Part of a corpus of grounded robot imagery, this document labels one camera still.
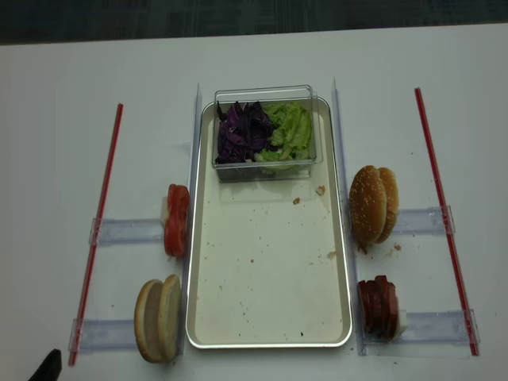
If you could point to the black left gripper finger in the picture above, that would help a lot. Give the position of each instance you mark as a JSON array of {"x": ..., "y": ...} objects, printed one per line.
[{"x": 50, "y": 368}]

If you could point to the plain bun half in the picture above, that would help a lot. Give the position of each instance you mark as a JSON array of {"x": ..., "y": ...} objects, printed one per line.
[
  {"x": 146, "y": 321},
  {"x": 168, "y": 317}
]

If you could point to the red tomato slices stack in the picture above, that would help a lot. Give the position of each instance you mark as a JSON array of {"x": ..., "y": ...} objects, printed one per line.
[{"x": 175, "y": 220}]

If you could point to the green lettuce leaves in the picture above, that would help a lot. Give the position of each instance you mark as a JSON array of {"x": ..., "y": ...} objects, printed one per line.
[{"x": 290, "y": 138}]

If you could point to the dark red meat slices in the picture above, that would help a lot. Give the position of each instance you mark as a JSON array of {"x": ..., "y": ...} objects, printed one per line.
[{"x": 379, "y": 307}]

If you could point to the clear pusher track lower left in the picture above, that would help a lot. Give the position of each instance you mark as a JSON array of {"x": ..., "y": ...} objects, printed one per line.
[{"x": 93, "y": 335}]

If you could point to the clear pusher track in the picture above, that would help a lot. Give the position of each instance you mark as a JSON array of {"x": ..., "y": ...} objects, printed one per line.
[
  {"x": 107, "y": 231},
  {"x": 450, "y": 327},
  {"x": 435, "y": 220},
  {"x": 93, "y": 335}
]

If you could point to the clear pusher track upper left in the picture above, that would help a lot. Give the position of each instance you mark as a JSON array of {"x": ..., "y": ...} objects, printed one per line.
[{"x": 107, "y": 231}]

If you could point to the silver metal tray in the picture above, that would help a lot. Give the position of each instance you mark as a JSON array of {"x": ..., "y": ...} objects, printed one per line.
[{"x": 267, "y": 261}]

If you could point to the purple cabbage leaves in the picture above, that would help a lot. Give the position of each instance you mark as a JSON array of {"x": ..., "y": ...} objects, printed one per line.
[{"x": 244, "y": 130}]

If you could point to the clear plastic salad box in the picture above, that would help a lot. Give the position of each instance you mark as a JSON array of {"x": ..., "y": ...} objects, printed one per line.
[{"x": 306, "y": 97}]

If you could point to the sesame bun top front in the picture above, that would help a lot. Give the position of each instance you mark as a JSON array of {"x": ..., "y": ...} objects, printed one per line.
[{"x": 367, "y": 205}]

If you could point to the sesame bun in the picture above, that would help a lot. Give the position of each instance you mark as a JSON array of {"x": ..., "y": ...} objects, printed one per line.
[
  {"x": 389, "y": 181},
  {"x": 367, "y": 205}
]

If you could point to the sesame bun top rear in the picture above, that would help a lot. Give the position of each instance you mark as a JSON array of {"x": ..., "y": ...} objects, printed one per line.
[{"x": 389, "y": 181}]

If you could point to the clear pusher track lower right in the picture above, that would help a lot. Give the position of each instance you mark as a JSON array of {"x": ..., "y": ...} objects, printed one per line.
[{"x": 450, "y": 327}]

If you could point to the clear pusher track upper right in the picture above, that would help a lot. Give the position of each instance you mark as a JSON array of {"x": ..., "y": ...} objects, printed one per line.
[{"x": 435, "y": 220}]

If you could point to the left red straw rail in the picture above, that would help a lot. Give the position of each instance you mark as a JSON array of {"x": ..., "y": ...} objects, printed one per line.
[{"x": 78, "y": 324}]

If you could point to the red straw rail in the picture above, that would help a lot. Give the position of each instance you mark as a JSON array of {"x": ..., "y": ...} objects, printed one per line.
[
  {"x": 468, "y": 315},
  {"x": 78, "y": 324}
]

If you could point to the right red straw rail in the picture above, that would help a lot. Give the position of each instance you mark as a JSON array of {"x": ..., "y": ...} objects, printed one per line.
[{"x": 468, "y": 315}]

